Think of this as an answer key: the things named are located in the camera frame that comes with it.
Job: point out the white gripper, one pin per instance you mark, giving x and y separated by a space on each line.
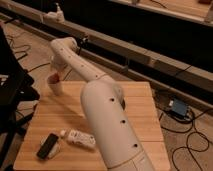
58 68

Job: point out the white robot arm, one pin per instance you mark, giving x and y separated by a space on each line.
102 100

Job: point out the black chair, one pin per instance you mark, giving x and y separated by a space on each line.
16 88

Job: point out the black smartphone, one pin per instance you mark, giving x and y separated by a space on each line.
47 146

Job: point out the blue power box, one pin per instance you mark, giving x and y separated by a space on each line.
178 108

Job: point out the white object on rail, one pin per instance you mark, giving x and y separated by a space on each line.
58 15

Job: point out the long metal rail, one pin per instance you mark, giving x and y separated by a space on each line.
172 50

